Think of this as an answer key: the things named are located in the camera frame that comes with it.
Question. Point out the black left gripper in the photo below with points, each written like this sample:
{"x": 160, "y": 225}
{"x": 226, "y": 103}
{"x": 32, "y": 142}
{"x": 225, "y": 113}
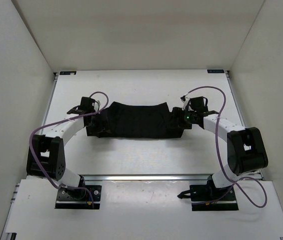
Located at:
{"x": 93, "y": 131}

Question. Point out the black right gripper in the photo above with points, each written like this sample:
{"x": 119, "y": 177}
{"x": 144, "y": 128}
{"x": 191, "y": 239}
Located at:
{"x": 178, "y": 113}

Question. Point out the black pleated skirt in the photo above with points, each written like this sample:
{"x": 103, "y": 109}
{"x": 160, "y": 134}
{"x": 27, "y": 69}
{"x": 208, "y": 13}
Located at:
{"x": 139, "y": 121}

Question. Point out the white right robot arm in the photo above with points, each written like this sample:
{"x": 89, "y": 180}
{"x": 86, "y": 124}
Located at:
{"x": 245, "y": 147}

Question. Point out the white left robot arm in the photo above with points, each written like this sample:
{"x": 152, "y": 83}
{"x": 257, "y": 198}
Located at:
{"x": 46, "y": 155}

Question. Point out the right blue table label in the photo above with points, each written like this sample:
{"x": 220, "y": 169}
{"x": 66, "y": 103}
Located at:
{"x": 215, "y": 71}

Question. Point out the blue table label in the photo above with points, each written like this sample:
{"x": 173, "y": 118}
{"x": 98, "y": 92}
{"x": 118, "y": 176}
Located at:
{"x": 215, "y": 71}
{"x": 67, "y": 73}

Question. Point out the left blue table label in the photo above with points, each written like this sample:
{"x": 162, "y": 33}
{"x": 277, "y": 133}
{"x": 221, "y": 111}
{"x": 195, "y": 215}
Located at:
{"x": 67, "y": 73}

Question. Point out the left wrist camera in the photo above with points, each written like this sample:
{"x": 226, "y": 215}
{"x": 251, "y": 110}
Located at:
{"x": 88, "y": 105}

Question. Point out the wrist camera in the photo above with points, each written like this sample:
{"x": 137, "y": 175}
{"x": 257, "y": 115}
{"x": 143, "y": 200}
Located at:
{"x": 196, "y": 104}
{"x": 88, "y": 105}

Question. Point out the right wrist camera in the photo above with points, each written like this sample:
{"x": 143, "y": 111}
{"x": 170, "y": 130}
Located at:
{"x": 196, "y": 104}

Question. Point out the aluminium front rail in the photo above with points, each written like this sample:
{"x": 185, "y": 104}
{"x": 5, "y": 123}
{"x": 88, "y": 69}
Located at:
{"x": 147, "y": 177}

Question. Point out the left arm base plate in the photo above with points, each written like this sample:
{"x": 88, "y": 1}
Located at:
{"x": 79, "y": 199}

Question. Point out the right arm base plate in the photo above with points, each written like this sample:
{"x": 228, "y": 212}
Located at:
{"x": 206, "y": 198}

